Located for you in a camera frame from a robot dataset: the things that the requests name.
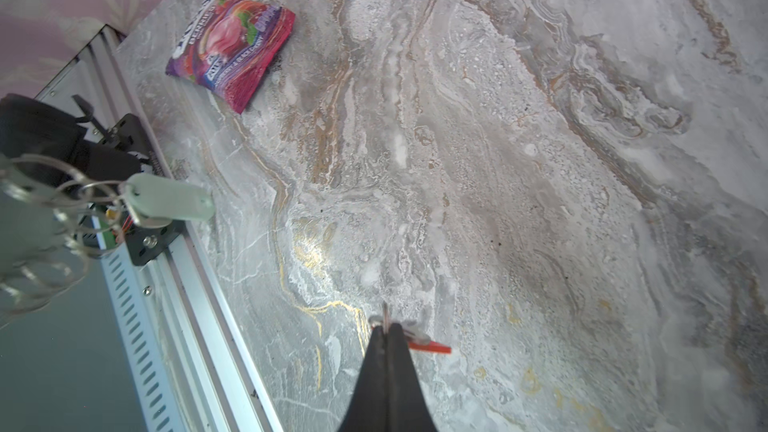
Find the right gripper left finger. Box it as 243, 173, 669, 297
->
338, 326, 388, 432

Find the red capped key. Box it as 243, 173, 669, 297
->
368, 302, 452, 355

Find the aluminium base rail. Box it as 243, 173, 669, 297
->
37, 25, 282, 431

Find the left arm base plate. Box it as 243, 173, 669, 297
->
101, 113, 185, 267

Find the metal key ring plate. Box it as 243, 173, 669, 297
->
1, 154, 126, 328

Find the pink snack packet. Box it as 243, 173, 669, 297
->
165, 0, 295, 114

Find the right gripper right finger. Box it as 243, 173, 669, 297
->
386, 323, 437, 432

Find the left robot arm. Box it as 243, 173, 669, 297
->
1, 94, 141, 181

